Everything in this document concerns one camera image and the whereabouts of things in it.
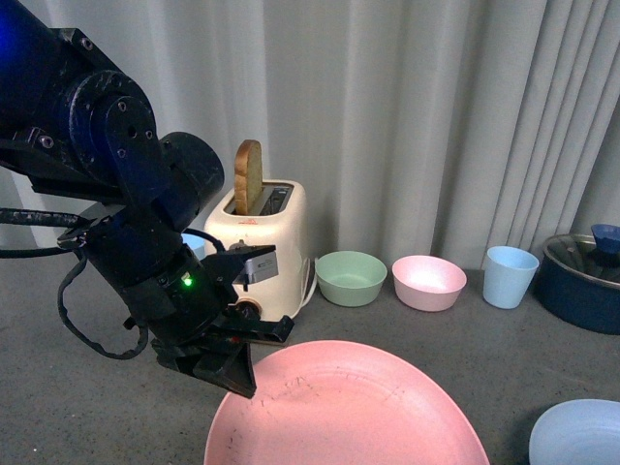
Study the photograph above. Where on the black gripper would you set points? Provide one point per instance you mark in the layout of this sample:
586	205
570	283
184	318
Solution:
190	306

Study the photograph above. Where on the pink plastic plate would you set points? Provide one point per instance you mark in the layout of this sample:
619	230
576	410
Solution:
339	402

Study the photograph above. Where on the light blue plastic plate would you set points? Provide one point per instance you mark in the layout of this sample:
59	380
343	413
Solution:
581	431

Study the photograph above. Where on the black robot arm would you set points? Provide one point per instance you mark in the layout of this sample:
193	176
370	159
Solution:
78	127

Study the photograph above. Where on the light blue plastic cup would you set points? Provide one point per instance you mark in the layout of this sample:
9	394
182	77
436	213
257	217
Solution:
196	244

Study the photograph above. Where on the mint green plastic bowl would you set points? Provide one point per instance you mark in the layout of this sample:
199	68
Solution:
350	278

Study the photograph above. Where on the cream white toaster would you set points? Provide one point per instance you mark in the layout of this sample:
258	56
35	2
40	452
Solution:
279	218

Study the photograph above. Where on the toasted bread slice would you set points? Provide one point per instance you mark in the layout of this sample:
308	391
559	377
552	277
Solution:
248	176

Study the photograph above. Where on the pink plastic bowl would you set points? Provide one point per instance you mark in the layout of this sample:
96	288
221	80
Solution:
427	283

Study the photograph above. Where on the dark blue pot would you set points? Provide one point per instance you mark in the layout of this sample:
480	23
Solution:
576	301

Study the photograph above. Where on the glass pot lid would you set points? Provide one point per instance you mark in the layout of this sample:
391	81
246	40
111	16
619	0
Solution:
593	258

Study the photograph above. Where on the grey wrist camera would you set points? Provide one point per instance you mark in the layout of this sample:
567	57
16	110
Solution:
257	269

